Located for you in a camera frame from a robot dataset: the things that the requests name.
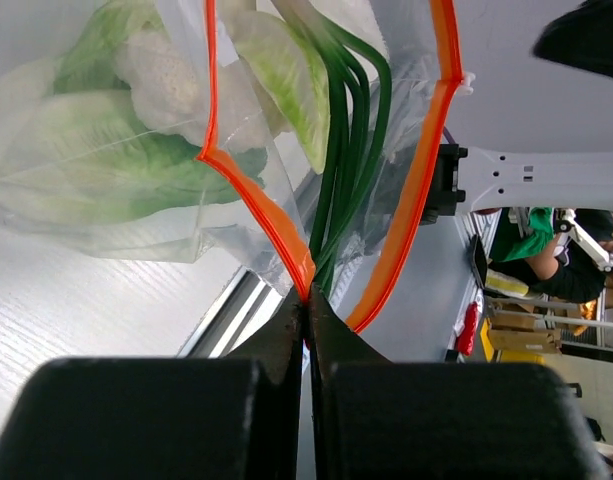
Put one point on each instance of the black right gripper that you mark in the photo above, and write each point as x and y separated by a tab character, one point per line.
581	39

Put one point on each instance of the green lettuce leaf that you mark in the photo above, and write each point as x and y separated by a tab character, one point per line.
73	152

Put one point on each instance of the red object in background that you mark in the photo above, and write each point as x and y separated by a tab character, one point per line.
466	340

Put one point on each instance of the person in green shirt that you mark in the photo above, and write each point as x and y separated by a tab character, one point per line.
549	264

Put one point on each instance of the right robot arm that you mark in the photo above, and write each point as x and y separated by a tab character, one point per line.
474	179

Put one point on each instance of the clear zip top bag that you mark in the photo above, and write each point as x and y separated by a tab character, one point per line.
270	233

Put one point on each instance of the white cauliflower with leaves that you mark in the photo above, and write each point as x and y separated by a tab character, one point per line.
276	84

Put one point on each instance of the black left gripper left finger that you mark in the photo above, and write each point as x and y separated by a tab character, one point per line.
234	417

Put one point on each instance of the green onion stalk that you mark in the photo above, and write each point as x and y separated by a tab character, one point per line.
359	93

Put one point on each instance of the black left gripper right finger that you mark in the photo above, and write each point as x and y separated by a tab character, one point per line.
379	419

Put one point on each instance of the cardboard boxes on shelf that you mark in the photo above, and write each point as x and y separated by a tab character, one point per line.
547	326

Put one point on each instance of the aluminium mounting rail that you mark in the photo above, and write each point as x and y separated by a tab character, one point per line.
245	305

